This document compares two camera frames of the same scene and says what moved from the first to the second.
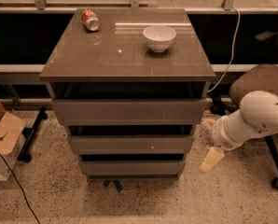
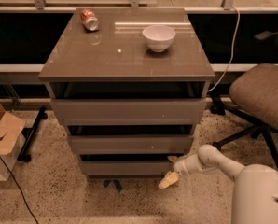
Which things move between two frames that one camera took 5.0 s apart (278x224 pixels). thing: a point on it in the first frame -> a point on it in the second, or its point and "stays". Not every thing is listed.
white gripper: x=223 y=137 -> x=180 y=168
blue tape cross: x=117 y=183 stays
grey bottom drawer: x=133 y=167 stays
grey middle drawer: x=131 y=145 stays
